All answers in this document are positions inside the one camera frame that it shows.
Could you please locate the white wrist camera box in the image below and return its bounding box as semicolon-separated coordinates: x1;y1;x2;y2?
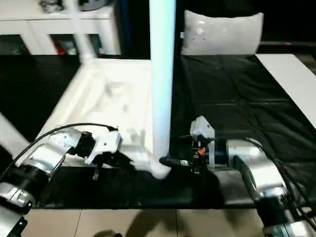
189;115;216;168
85;128;124;165

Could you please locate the black case with gold label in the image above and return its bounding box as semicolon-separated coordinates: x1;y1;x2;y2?
116;0;188;60

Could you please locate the white plastic table leg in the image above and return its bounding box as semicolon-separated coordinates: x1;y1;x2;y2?
65;0;96;64
149;0;176;178
0;112;30;158

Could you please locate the white glass-door cabinet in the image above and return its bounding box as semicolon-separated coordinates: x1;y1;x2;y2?
0;7;121;55

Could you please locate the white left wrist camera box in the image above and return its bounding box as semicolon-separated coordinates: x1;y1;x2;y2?
85;128;124;165

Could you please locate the black mat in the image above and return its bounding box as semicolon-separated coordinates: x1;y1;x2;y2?
0;53;316;210

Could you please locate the white plastic table top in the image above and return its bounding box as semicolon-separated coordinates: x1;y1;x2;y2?
37;58;171;180

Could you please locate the grey pillow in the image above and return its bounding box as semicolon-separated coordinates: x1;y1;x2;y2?
181;9;264;55

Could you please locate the white flat board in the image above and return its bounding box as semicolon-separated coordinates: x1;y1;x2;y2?
254;53;316;126

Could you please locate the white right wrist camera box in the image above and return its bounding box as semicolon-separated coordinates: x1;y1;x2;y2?
189;115;216;168

